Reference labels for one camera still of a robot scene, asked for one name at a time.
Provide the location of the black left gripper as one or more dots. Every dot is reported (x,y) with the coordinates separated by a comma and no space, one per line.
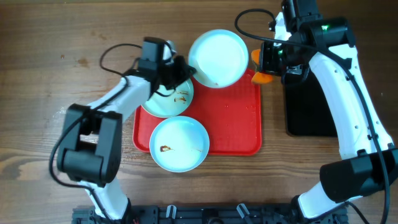
(181,71)

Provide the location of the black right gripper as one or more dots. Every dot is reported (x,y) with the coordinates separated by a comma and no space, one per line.
(266,65)

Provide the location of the orange sponge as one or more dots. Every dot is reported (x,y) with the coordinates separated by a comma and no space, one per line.
(259,77)

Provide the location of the light blue plate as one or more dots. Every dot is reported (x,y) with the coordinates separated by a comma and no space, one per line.
(220,58)
(179,144)
(176,102)

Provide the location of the light blue plate front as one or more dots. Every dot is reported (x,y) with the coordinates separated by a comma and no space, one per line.
(179,144)

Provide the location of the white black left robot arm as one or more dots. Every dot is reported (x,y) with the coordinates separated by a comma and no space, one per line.
(87,154)

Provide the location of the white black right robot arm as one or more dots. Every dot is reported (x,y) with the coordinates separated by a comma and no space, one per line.
(306,42)

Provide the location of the red plastic tray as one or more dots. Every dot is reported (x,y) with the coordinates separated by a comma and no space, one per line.
(231,116)

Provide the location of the black rectangular tray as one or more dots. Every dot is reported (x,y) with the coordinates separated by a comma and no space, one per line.
(306,110)

